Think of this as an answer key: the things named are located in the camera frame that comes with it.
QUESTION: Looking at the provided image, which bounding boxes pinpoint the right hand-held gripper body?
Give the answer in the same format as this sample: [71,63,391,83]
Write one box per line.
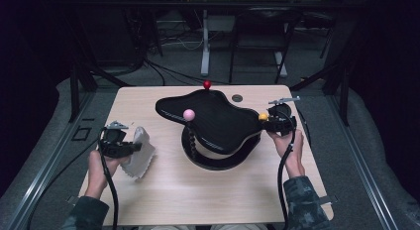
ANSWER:
[266,95,302,137]

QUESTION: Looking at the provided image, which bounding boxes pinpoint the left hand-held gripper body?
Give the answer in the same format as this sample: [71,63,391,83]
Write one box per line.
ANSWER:
[98,120,130,159]

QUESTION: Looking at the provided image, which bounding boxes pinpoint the grey cleaning cloth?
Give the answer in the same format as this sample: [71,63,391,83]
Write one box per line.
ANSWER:
[120,126,157,180]

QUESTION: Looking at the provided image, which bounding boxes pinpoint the black wavy tray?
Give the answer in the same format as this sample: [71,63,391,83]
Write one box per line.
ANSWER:
[155,88,265,156]

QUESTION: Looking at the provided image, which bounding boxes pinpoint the pink ball knob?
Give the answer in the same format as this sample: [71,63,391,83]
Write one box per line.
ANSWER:
[182,108,196,122]

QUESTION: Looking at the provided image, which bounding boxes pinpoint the person's left hand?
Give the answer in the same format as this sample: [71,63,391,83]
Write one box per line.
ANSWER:
[84,150,131,200]

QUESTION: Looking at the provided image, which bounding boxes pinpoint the person's right hand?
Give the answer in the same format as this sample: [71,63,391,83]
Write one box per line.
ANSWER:
[266,129,307,178]

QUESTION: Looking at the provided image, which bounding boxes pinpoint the white desk leg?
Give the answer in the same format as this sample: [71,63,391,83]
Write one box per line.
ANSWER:
[274,51,288,78]
[200,9,211,76]

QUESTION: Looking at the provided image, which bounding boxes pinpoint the black metal stand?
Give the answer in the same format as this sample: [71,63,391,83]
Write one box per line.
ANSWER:
[67,59,135,124]
[290,62,351,127]

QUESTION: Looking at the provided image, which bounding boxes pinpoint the black curved tray base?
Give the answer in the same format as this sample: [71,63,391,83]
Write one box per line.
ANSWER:
[181,127,262,172]

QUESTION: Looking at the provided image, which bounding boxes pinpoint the person's right leg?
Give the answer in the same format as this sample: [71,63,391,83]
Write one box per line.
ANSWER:
[211,224,268,230]

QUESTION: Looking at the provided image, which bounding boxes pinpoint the black chair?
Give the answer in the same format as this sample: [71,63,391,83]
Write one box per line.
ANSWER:
[229,7,303,85]

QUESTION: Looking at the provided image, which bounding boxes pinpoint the light grey box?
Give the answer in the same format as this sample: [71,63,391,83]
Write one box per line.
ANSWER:
[207,15,236,33]

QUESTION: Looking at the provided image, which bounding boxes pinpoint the black metal crossbar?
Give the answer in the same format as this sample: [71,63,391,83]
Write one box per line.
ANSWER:
[49,0,365,10]

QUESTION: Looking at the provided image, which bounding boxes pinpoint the left hand-held gripper cable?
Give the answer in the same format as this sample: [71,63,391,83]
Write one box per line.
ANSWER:
[98,130,120,230]

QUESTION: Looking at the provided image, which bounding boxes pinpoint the hand-held gripper cable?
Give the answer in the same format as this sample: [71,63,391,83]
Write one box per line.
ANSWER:
[98,130,120,230]
[276,114,298,230]

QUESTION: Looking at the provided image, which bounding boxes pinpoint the right hand-held gripper cable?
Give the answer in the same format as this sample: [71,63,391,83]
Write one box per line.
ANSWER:
[276,114,298,230]

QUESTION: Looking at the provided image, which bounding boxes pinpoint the aluminium floor rail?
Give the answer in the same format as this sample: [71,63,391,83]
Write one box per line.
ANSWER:
[4,90,100,230]
[328,90,402,230]

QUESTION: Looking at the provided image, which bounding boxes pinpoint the thin black floor cable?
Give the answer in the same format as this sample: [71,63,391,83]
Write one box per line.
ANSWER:
[26,137,100,230]

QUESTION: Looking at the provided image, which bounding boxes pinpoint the tangle of floor cables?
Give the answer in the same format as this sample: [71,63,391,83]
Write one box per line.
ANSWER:
[142,21,232,87]

